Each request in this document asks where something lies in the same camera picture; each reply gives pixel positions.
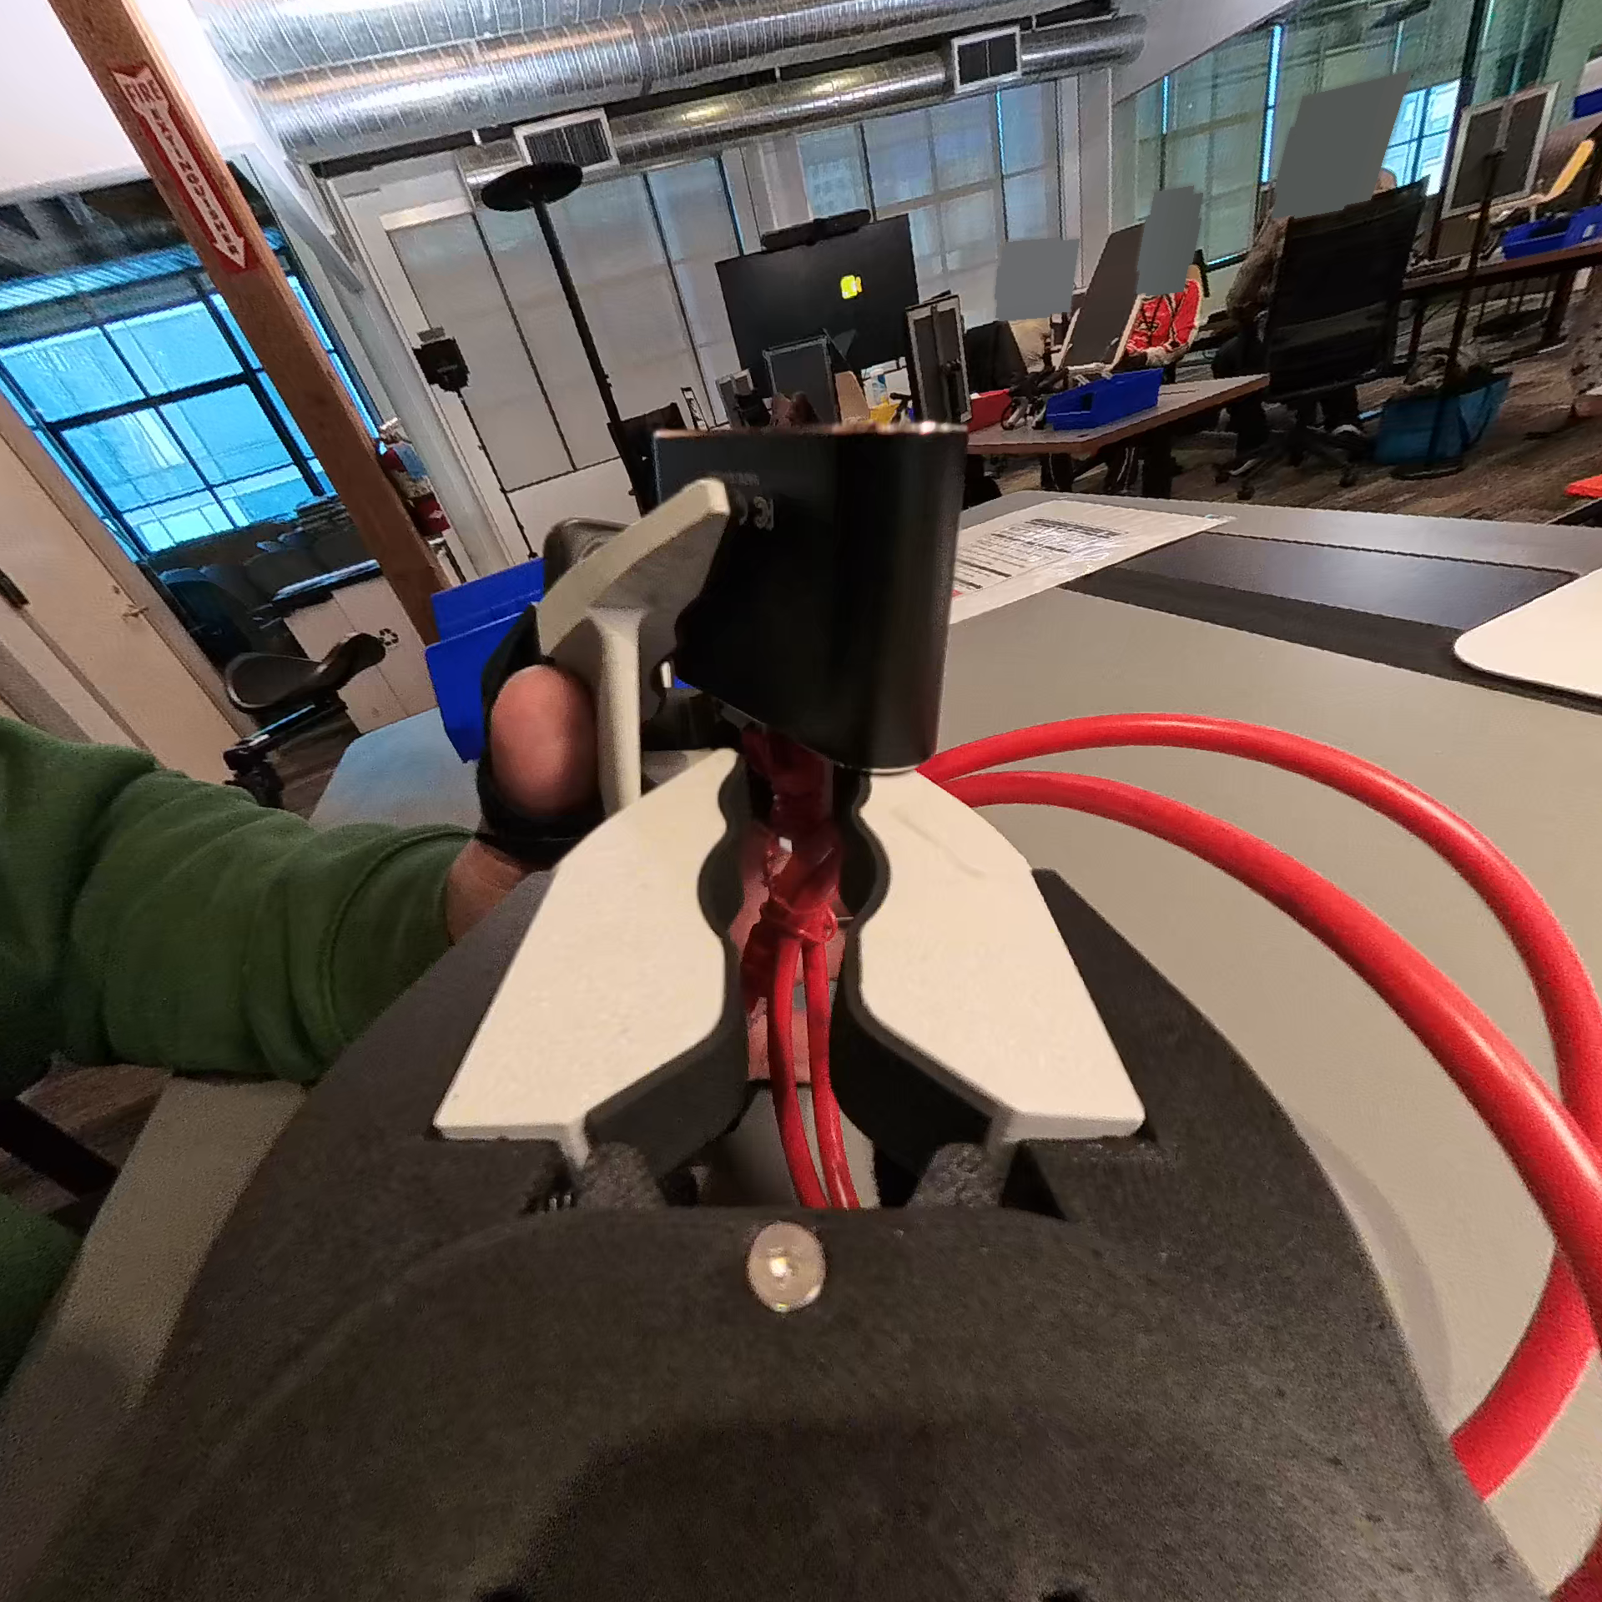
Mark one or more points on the wooden post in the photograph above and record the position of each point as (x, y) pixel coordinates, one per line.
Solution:
(251, 314)

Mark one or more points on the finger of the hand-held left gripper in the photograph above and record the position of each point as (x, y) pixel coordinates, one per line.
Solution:
(627, 564)

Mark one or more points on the blue plastic bin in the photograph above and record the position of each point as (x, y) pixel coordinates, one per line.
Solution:
(484, 651)

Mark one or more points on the black camera tripod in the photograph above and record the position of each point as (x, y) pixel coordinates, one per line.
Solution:
(442, 363)

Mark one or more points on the metal ventilation duct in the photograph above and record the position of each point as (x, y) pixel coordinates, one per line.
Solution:
(627, 75)

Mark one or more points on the person's left forearm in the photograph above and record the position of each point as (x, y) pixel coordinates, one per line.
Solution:
(188, 915)

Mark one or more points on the black network switch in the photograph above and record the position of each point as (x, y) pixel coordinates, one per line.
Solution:
(814, 588)

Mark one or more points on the black saddle stool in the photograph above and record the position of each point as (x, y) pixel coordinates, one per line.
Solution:
(301, 670)

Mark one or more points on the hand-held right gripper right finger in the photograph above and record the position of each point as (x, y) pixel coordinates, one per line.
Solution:
(989, 1002)

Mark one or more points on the large black screen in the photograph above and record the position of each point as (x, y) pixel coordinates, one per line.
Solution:
(814, 289)

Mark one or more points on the blue bin on table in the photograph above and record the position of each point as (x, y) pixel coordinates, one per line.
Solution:
(1102, 402)

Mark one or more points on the printed paper sheet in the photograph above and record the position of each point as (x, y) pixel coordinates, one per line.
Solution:
(1077, 552)

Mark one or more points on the red fire extinguisher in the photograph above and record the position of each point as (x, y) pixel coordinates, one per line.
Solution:
(413, 489)

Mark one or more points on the person's left hand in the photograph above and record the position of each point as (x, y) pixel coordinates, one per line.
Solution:
(545, 739)

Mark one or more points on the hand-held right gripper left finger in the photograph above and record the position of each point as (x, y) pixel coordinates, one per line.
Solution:
(602, 1002)

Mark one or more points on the red arrow sign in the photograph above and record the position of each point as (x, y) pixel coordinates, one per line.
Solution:
(182, 163)

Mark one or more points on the black office chair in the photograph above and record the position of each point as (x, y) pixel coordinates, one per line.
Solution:
(1340, 289)

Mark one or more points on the black floor lamp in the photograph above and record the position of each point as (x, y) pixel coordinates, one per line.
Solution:
(533, 188)

